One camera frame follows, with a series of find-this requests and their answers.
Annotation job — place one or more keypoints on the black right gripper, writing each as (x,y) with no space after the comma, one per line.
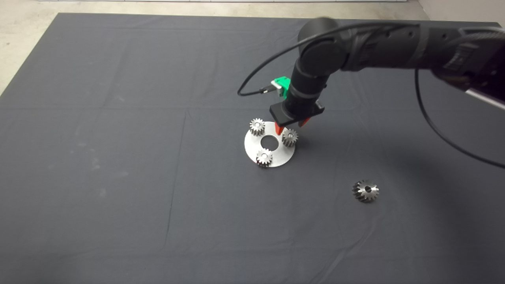
(279,114)

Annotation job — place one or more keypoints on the small dark steel gear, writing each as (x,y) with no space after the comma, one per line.
(290,138)

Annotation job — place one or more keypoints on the larger steel bevel gear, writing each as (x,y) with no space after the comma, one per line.
(361,194)

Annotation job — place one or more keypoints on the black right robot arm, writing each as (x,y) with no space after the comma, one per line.
(386,47)

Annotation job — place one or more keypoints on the round metal plate with hole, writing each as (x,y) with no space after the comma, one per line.
(282,156)

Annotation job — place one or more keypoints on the dark grey table cloth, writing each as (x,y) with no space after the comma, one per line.
(118,157)

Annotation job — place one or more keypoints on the small silver camera box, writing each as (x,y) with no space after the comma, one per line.
(277,88)

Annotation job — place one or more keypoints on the bright green camera mount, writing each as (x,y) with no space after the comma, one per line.
(285,83)

